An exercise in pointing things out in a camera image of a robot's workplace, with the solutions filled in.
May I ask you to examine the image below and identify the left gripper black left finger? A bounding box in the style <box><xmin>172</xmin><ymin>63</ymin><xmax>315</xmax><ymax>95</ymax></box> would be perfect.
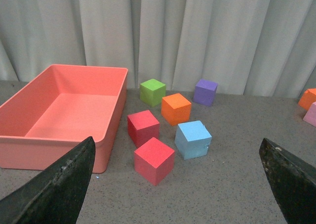
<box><xmin>0</xmin><ymin>137</ymin><xmax>95</xmax><ymax>224</ymax></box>

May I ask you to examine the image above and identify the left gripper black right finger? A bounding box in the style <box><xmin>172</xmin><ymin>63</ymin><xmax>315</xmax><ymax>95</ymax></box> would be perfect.
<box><xmin>259</xmin><ymin>138</ymin><xmax>316</xmax><ymax>224</ymax></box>

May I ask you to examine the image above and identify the light blue cube with notch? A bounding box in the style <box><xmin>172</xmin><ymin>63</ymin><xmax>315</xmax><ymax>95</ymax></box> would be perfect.
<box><xmin>175</xmin><ymin>121</ymin><xmax>212</xmax><ymax>160</ymax></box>

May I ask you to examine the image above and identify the pink foam cube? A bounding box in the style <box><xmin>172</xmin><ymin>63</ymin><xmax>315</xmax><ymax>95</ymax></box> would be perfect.
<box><xmin>303</xmin><ymin>102</ymin><xmax>316</xmax><ymax>127</ymax></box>

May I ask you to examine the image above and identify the orange foam cube right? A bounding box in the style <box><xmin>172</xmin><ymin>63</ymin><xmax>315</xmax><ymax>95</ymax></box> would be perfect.
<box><xmin>298</xmin><ymin>88</ymin><xmax>316</xmax><ymax>110</ymax></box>

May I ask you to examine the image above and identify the orange foam cube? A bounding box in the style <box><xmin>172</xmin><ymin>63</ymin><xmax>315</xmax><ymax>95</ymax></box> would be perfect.
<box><xmin>161</xmin><ymin>93</ymin><xmax>192</xmax><ymax>126</ymax></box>
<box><xmin>298</xmin><ymin>88</ymin><xmax>316</xmax><ymax>110</ymax></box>

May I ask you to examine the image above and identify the pink plastic bin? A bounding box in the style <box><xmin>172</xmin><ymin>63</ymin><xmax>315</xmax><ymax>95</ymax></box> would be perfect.
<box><xmin>0</xmin><ymin>65</ymin><xmax>128</xmax><ymax>173</ymax></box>

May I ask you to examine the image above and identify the red foam cube front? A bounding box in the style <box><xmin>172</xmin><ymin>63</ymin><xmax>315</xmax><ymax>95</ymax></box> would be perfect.
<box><xmin>134</xmin><ymin>137</ymin><xmax>175</xmax><ymax>186</ymax></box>

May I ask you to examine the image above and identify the red foam cube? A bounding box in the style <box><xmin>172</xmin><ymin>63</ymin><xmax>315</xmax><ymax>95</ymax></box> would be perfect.
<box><xmin>127</xmin><ymin>110</ymin><xmax>160</xmax><ymax>148</ymax></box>
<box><xmin>134</xmin><ymin>137</ymin><xmax>175</xmax><ymax>186</ymax></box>

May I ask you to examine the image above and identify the red foam cube rear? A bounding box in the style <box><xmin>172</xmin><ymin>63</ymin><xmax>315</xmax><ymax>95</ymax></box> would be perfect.
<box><xmin>127</xmin><ymin>110</ymin><xmax>160</xmax><ymax>148</ymax></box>

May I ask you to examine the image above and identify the purple foam cube rear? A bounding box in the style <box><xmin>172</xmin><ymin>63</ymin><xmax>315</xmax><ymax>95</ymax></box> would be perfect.
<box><xmin>193</xmin><ymin>79</ymin><xmax>218</xmax><ymax>106</ymax></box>

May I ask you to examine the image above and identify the orange foam cube left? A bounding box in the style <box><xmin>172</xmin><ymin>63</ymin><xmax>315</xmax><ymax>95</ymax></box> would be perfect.
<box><xmin>161</xmin><ymin>93</ymin><xmax>192</xmax><ymax>126</ymax></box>

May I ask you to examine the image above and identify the green foam cube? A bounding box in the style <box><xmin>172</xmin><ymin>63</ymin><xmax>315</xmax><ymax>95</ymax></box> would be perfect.
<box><xmin>140</xmin><ymin>79</ymin><xmax>166</xmax><ymax>107</ymax></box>

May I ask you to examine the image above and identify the grey curtain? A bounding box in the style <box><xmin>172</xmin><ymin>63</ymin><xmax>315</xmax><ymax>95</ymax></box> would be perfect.
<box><xmin>0</xmin><ymin>0</ymin><xmax>316</xmax><ymax>98</ymax></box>

